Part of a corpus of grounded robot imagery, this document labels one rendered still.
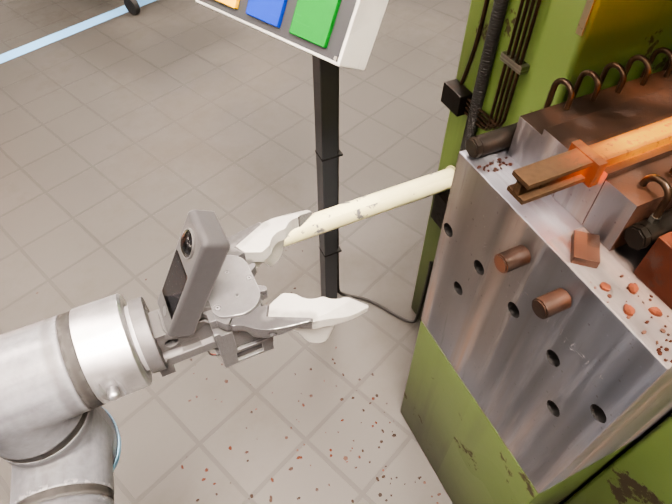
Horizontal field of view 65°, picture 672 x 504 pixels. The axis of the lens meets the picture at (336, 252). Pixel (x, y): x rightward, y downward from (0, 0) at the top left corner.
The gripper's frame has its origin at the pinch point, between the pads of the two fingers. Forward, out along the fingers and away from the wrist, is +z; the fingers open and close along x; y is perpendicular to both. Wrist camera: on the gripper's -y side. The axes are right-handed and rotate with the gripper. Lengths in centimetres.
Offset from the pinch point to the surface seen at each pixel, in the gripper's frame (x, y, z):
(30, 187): -154, 100, -57
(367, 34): -39.3, 1.5, 24.2
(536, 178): 1.0, -1.4, 23.8
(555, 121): -9.2, 1.8, 36.3
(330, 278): -56, 86, 25
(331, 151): -56, 38, 25
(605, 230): 6.1, 6.2, 32.8
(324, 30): -40.6, -0.1, 17.3
